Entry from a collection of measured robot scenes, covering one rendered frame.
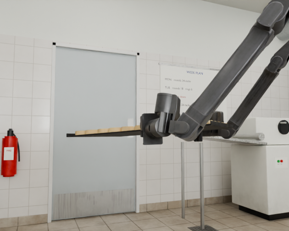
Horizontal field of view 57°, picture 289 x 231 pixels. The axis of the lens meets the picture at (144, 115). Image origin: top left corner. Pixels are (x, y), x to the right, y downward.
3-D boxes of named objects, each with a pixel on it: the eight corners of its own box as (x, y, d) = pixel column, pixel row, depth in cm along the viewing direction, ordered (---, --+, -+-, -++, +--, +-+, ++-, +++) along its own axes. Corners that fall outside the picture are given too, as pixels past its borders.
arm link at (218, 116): (229, 137, 124) (234, 134, 131) (230, 112, 123) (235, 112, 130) (204, 134, 131) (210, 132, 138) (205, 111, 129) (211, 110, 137)
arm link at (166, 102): (187, 134, 70) (194, 138, 78) (193, 92, 72) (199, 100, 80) (146, 129, 75) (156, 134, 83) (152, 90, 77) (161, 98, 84)
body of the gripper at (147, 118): (141, 145, 86) (149, 145, 79) (141, 113, 87) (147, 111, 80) (160, 144, 88) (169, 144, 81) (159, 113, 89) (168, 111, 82)
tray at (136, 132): (233, 128, 118) (233, 124, 118) (211, 125, 82) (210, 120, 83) (119, 136, 145) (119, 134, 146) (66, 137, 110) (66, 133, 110)
